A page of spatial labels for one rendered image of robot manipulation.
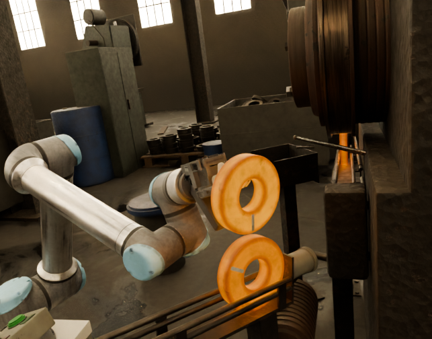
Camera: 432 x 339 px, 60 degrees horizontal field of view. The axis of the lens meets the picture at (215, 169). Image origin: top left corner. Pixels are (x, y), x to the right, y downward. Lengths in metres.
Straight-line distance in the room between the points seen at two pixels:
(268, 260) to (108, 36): 8.23
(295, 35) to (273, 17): 10.33
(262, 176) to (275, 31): 10.66
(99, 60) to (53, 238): 3.23
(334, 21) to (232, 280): 0.61
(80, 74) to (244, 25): 7.51
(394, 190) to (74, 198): 0.76
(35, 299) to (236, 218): 1.08
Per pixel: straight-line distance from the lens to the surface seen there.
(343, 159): 1.87
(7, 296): 1.61
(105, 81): 4.52
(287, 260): 0.84
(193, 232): 0.97
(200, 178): 0.81
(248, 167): 0.70
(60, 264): 1.60
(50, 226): 1.48
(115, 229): 0.95
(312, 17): 1.00
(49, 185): 1.12
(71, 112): 4.44
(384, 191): 0.74
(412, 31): 0.70
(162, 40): 12.41
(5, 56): 3.83
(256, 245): 0.78
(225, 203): 0.68
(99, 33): 8.88
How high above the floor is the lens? 1.12
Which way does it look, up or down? 15 degrees down
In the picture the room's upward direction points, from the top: 8 degrees counter-clockwise
